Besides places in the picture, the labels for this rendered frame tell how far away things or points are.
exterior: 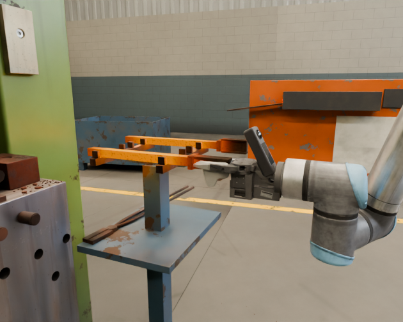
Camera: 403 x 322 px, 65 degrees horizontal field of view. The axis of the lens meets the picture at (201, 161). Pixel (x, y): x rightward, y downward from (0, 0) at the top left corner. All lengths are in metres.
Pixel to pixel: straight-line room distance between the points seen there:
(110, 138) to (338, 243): 4.02
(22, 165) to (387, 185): 0.83
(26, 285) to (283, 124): 3.44
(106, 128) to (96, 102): 5.19
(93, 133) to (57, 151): 3.52
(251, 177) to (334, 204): 0.18
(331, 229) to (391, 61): 7.58
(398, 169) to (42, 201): 0.79
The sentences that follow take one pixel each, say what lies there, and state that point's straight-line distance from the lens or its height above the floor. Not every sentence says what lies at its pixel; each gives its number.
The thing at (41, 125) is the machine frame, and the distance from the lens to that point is 1.08.
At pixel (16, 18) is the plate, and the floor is 1.33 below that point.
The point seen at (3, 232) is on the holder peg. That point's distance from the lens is 0.73.
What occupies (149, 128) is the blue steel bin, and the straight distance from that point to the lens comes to 4.28.
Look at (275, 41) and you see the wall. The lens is 8.05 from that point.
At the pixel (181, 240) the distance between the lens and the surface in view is 0.96.
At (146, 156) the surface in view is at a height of 0.97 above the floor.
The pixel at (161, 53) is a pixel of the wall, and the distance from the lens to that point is 8.73.
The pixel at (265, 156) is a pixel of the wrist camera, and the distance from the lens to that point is 0.71.
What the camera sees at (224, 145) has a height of 0.97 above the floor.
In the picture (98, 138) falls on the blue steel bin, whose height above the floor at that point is 0.48.
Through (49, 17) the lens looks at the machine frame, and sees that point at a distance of 1.14.
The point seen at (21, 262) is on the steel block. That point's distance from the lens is 0.84.
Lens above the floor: 1.14
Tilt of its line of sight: 13 degrees down
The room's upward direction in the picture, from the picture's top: straight up
